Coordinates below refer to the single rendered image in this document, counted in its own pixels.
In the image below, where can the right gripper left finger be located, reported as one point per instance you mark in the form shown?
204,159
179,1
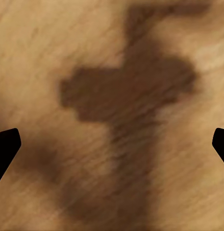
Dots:
10,143

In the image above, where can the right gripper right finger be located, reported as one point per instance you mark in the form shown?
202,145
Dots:
218,142

